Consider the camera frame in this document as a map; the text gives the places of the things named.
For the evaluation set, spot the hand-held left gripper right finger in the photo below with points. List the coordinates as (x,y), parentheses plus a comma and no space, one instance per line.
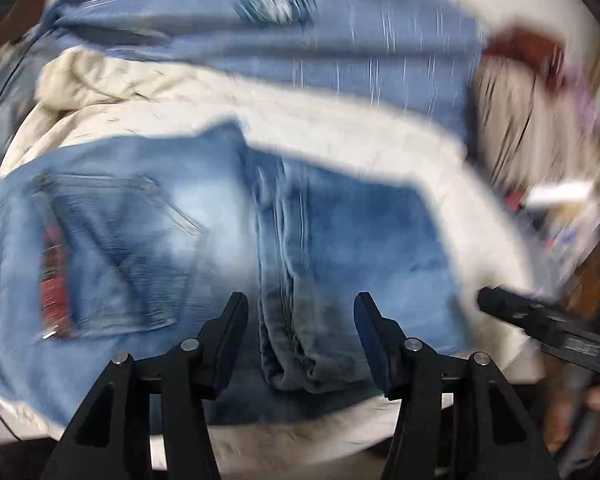
(375,345)

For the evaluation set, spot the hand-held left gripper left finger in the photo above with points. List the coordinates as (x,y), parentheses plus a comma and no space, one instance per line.
(236,332)

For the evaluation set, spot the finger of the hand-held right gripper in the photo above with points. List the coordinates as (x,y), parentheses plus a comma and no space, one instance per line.
(507,307)

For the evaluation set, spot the faded blue denim pants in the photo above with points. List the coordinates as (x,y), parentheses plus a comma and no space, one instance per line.
(330,240)

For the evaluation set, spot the pile of small clutter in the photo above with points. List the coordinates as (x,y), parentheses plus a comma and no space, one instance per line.
(570,235)

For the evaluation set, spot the small red box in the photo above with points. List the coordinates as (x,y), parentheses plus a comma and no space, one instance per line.
(516,200)

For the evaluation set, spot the brown striped pillow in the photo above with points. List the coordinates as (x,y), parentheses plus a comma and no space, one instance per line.
(520,120)

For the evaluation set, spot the purple cloth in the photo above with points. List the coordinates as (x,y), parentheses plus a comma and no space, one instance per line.
(587,105)

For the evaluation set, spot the cream floral blanket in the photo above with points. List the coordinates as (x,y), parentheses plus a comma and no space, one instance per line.
(330,125)

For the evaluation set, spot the reddish brown cloth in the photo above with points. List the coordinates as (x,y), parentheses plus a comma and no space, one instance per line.
(520,47)

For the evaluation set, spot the grey-blue patterned blanket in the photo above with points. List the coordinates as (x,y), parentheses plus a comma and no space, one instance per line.
(0,110)

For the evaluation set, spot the brown headboard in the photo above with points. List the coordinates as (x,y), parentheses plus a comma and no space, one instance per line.
(25,15)

